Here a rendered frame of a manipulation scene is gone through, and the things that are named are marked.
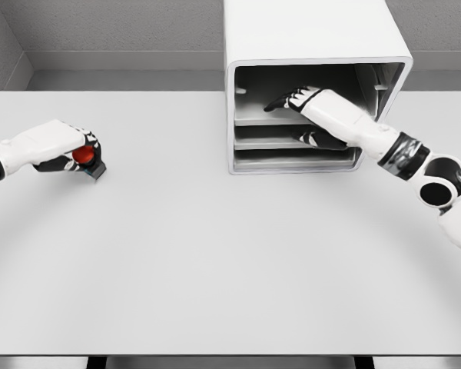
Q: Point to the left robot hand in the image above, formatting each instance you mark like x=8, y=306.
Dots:
x=57, y=138

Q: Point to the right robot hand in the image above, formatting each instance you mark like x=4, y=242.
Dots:
x=322, y=109

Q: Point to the red button load switch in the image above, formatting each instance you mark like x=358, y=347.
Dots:
x=87, y=157

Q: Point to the white tabletop storage cabinet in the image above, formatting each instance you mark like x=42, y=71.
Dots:
x=307, y=77

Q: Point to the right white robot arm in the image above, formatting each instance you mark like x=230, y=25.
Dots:
x=411, y=161

